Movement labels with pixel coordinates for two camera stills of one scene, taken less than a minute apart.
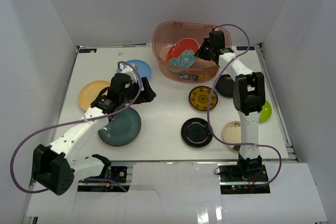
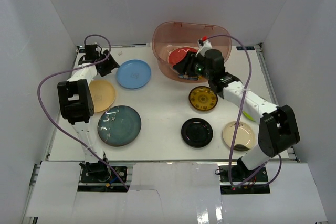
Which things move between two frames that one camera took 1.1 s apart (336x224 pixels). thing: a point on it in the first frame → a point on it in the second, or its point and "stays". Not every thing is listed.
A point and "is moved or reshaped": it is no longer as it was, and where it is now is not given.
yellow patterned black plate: x=199 y=97 stays
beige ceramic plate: x=231 y=132 stays
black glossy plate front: x=196 y=132 stays
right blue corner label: x=245 y=48 stays
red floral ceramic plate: x=182 y=52 is moved or reshaped
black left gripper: x=140 y=93 → x=105 y=64
